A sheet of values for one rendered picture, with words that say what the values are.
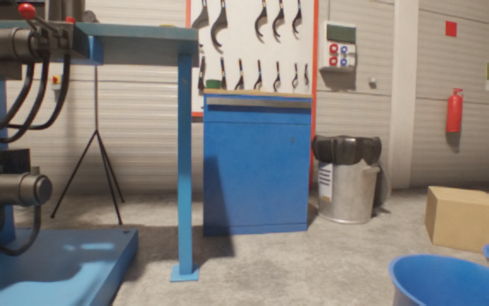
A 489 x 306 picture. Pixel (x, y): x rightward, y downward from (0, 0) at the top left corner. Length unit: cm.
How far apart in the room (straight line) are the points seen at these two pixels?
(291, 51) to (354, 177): 166
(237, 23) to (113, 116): 165
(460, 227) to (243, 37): 250
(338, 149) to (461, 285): 127
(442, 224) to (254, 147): 127
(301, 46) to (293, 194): 187
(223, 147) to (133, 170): 151
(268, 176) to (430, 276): 109
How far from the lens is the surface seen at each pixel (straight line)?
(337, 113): 319
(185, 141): 113
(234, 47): 289
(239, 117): 159
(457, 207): 195
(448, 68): 437
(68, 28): 98
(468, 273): 87
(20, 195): 103
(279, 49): 300
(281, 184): 169
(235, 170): 161
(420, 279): 84
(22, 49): 103
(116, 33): 105
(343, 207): 204
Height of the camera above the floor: 69
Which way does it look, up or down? 5 degrees down
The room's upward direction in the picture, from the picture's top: 1 degrees clockwise
